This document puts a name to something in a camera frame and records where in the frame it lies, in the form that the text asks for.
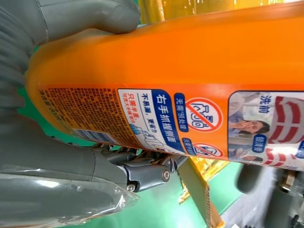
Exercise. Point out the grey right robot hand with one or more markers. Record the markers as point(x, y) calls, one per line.
point(47, 176)

